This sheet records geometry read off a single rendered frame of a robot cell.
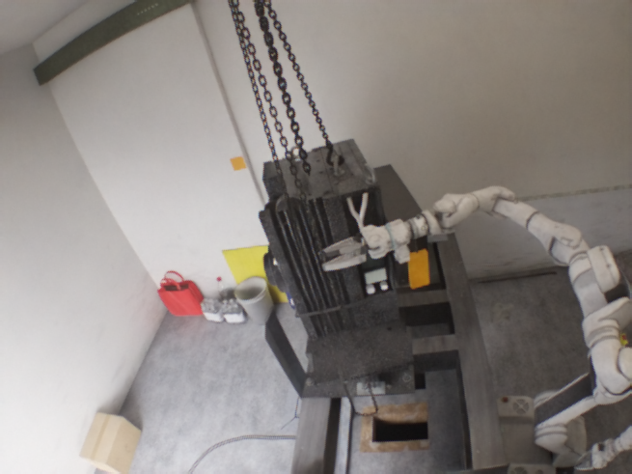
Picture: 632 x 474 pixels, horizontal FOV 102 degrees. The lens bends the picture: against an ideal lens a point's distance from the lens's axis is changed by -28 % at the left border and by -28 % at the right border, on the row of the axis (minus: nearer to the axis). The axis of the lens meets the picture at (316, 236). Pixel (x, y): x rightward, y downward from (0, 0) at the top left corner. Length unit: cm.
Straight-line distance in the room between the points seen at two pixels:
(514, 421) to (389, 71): 212
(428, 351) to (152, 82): 238
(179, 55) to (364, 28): 117
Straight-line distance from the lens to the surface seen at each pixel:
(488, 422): 168
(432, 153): 245
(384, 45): 222
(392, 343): 159
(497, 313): 285
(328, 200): 120
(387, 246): 96
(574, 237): 118
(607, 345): 95
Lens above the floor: 219
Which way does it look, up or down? 35 degrees down
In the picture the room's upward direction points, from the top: 17 degrees counter-clockwise
